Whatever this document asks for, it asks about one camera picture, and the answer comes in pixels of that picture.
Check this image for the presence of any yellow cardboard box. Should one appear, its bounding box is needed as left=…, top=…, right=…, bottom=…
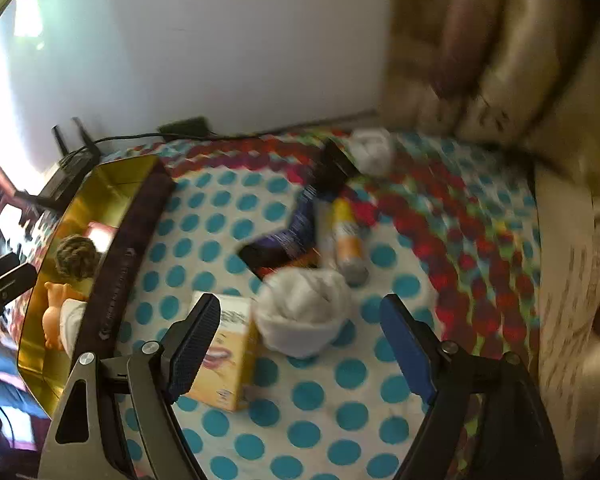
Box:
left=177, top=291, right=263, bottom=413

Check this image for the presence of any beige printed curtain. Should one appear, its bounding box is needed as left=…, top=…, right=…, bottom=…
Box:
left=380, top=0, right=600, bottom=480

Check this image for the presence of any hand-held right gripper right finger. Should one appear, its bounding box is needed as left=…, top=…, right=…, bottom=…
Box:
left=379, top=294, right=564, bottom=480

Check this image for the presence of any blue cloth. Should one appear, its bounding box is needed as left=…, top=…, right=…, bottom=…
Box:
left=0, top=340, right=48, bottom=448

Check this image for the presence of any black router with antennas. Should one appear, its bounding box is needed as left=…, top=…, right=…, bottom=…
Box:
left=30, top=117, right=101, bottom=211

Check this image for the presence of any black packet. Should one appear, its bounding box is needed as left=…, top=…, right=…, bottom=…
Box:
left=312, top=140, right=358, bottom=193

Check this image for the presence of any white sock ball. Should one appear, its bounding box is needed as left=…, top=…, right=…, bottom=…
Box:
left=350, top=127, right=396, bottom=176
left=252, top=266, right=358, bottom=360

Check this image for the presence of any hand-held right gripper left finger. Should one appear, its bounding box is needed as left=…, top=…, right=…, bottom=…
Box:
left=39, top=292, right=222, bottom=480

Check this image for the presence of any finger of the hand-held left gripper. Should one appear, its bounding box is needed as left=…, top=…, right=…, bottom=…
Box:
left=0, top=251, right=39, bottom=311

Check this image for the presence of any black power adapter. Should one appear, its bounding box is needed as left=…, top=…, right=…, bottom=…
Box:
left=158, top=116, right=211, bottom=137

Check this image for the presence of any dark blue printed packet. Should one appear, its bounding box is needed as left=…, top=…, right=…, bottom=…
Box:
left=237, top=185, right=331, bottom=281

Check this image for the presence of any black power cable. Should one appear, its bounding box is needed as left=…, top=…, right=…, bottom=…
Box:
left=92, top=131, right=253, bottom=145

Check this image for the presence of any yellow-capped bottle blister pack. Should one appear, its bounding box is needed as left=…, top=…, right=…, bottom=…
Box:
left=317, top=197, right=371, bottom=286

